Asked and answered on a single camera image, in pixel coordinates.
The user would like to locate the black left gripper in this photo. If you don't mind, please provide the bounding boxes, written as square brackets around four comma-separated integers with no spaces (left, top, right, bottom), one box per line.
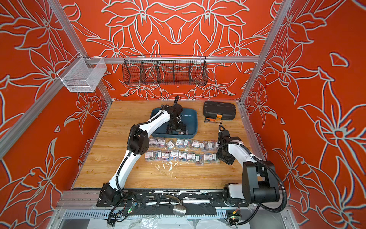
[168,119,188,135]

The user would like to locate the blue plastic storage tray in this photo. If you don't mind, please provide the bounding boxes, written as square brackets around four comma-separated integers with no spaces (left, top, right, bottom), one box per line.
[152,108,198,139]

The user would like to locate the nineteenth clear paper clip box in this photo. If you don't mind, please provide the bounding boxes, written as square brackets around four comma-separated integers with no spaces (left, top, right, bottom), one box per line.
[212,154,220,164]

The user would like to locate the sixteenth clear paper clip box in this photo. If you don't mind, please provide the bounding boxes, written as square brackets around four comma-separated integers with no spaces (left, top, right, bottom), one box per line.
[204,153,213,164]

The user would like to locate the eleventh clear paper clip box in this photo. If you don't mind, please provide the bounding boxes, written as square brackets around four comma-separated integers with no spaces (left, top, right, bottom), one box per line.
[170,150,179,161]

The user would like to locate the thirteenth clear paper clip box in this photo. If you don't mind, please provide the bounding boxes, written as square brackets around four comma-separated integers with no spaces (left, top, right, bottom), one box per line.
[178,151,187,162]

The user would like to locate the twelfth clear paper clip box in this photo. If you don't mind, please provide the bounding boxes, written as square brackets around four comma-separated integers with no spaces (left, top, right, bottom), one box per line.
[162,151,171,161]

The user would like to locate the fifteenth clear paper clip box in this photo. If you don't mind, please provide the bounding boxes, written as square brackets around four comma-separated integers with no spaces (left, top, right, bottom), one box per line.
[195,155,204,166]

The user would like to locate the seventeenth clear paper clip box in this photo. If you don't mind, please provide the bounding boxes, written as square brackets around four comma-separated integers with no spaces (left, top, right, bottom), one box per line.
[153,150,162,161]

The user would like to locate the fourteenth clear paper clip box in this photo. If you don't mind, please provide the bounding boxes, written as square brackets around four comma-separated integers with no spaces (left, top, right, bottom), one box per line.
[187,152,196,163]

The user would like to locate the eighteenth clear paper clip box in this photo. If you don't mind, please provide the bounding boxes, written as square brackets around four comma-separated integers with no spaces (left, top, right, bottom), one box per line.
[145,151,154,162]

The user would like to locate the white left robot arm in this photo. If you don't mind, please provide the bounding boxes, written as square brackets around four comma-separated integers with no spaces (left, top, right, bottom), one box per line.
[97,96,186,207]

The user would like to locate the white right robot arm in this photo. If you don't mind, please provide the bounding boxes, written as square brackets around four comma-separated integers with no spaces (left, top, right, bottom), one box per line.
[216,125,287,213]

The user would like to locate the orange black ratchet wrench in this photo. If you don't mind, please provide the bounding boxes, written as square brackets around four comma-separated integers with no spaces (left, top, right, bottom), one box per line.
[204,116,222,124]

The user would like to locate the black plastic tool case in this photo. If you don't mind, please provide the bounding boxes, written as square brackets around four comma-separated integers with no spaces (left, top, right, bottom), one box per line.
[203,101,236,120]

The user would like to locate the silver metal cylinder fitting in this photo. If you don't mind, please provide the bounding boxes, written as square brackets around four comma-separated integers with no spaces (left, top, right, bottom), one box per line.
[173,204,187,217]

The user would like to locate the black wire wall basket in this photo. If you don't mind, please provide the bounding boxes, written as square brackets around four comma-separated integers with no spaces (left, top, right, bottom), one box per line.
[122,55,208,86]

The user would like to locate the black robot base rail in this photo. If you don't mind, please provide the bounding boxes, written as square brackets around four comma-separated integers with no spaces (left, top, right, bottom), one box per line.
[105,189,249,220]

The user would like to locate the white wire mesh basket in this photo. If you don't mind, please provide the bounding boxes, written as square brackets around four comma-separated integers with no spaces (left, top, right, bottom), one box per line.
[59,58,107,93]

